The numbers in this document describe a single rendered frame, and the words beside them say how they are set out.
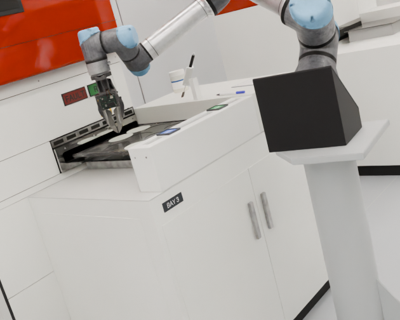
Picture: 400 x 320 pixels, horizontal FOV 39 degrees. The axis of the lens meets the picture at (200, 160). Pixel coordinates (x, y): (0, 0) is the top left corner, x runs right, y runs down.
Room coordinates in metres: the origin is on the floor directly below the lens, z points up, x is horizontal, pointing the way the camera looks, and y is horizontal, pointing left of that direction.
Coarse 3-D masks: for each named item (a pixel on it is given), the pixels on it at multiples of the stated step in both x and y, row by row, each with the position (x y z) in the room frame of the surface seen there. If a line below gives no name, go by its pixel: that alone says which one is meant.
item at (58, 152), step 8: (128, 120) 2.36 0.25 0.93; (136, 120) 2.39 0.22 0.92; (104, 128) 2.26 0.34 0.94; (88, 136) 2.19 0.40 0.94; (96, 136) 2.22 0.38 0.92; (64, 144) 2.12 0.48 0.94; (72, 144) 2.13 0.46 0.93; (80, 144) 2.16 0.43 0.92; (56, 152) 2.07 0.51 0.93; (56, 160) 2.08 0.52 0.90; (64, 160) 2.09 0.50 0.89; (72, 160) 2.13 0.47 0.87; (80, 160) 2.14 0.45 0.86; (88, 160) 2.17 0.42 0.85; (64, 168) 2.08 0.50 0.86
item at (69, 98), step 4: (72, 92) 2.20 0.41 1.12; (76, 92) 2.21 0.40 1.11; (80, 92) 2.23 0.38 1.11; (84, 92) 2.24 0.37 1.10; (64, 96) 2.17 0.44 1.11; (68, 96) 2.18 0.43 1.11; (72, 96) 2.20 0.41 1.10; (76, 96) 2.21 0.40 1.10; (80, 96) 2.22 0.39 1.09; (84, 96) 2.24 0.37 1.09; (64, 100) 2.16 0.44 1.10; (68, 100) 2.18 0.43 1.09; (72, 100) 2.19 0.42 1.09; (76, 100) 2.20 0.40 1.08
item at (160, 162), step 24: (192, 120) 1.83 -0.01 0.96; (216, 120) 1.82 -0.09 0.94; (240, 120) 1.91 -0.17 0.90; (144, 144) 1.65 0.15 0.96; (168, 144) 1.64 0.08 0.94; (192, 144) 1.71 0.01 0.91; (216, 144) 1.79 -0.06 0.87; (240, 144) 1.89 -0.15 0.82; (144, 168) 1.61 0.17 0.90; (168, 168) 1.62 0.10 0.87; (192, 168) 1.69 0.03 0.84
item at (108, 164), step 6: (90, 162) 2.12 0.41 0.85; (96, 162) 2.10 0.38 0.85; (102, 162) 2.07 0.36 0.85; (108, 162) 2.05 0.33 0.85; (114, 162) 2.03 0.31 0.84; (120, 162) 2.00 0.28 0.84; (126, 162) 1.98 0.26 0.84; (90, 168) 2.13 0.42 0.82; (96, 168) 2.11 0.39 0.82; (102, 168) 2.08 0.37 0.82; (108, 168) 2.06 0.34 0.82
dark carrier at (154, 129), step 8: (152, 128) 2.20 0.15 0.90; (160, 128) 2.15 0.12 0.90; (136, 136) 2.13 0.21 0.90; (144, 136) 2.09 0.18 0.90; (152, 136) 2.04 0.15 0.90; (104, 144) 2.13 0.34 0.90; (112, 144) 2.08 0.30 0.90; (120, 144) 2.05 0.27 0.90; (128, 144) 2.01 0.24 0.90; (80, 152) 2.09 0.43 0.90; (88, 152) 2.05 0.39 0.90
